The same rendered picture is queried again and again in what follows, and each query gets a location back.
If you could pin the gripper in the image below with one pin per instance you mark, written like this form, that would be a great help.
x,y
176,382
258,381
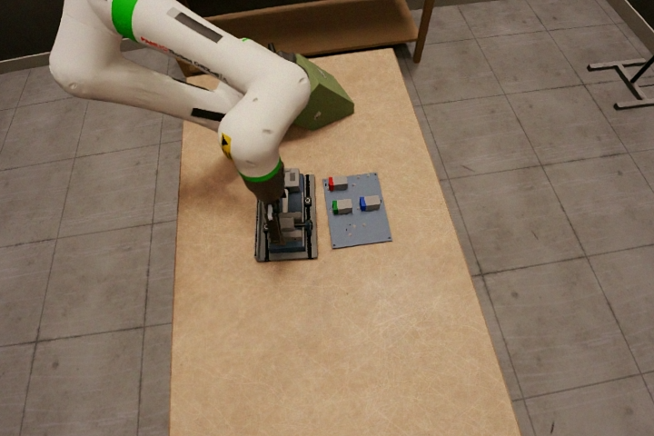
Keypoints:
x,y
271,200

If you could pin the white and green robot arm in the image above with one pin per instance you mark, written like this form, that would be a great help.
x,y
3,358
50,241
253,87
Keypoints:
x,y
87,63

